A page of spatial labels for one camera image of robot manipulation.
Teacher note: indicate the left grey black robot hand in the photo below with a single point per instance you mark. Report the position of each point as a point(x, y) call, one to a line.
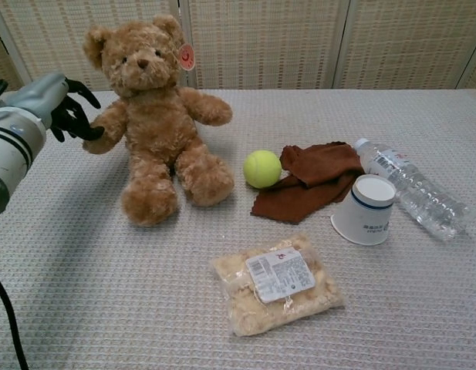
point(41, 96)

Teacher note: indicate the brown plush teddy bear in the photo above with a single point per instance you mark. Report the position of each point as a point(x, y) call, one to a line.
point(156, 127)

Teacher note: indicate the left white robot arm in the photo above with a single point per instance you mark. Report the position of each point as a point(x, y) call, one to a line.
point(8, 154)

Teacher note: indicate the round pink hang tag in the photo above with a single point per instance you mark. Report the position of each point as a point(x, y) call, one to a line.
point(186, 57)

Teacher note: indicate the woven folding screen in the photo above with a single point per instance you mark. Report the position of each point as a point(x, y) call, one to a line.
point(260, 42)

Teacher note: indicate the yellow-green tennis ball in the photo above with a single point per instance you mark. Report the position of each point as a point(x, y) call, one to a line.
point(262, 169)

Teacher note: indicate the brown microfiber cloth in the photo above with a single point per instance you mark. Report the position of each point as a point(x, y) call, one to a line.
point(311, 181)

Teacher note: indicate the packaged bread in clear bag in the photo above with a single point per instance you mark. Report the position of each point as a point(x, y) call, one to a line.
point(276, 283)

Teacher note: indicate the white paper cup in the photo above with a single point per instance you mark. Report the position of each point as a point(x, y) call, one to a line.
point(366, 216)

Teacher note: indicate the clear plastic water bottle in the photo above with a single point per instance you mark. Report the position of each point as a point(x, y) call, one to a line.
point(411, 185)

